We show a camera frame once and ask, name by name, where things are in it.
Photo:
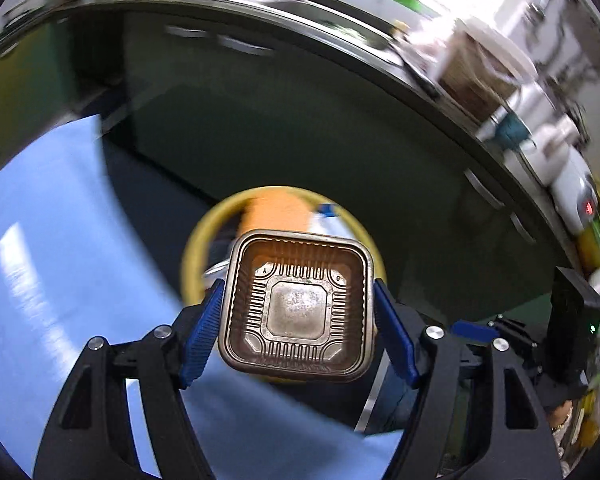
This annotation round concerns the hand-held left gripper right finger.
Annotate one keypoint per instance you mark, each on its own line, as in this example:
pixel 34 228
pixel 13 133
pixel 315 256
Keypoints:
pixel 395 335

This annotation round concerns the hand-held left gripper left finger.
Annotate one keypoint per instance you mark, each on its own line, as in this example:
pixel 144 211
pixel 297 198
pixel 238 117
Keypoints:
pixel 202 337

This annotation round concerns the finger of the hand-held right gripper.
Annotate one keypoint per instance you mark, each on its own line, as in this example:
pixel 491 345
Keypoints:
pixel 475 331

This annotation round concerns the yellow rimmed waste bin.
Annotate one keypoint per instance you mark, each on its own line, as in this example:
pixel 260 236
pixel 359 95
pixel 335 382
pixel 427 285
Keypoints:
pixel 200 245

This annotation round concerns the brown square plastic tray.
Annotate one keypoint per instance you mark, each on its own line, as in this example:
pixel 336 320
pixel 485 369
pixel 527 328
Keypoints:
pixel 295 310

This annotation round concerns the white rice cooker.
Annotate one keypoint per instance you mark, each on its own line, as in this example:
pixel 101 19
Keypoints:
pixel 575 195

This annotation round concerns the blue and white wrapper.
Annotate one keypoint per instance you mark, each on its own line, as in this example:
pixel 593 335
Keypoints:
pixel 327 210

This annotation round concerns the blue table sheet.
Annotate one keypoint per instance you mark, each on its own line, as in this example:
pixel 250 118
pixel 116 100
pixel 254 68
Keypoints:
pixel 55 235

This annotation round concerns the white jug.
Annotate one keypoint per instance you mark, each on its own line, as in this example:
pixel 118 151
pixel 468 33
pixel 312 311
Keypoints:
pixel 550 150

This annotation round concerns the teal cup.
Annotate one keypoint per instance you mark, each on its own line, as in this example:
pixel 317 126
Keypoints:
pixel 512 130

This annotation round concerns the dark green kitchen cabinet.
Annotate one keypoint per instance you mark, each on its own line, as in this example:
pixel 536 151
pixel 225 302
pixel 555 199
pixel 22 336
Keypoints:
pixel 280 125

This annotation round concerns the white paper roll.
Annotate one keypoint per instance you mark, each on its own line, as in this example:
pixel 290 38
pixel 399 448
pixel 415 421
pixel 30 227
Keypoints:
pixel 530 105

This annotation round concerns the cardboard box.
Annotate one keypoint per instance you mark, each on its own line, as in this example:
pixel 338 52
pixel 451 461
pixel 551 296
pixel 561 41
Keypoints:
pixel 475 80

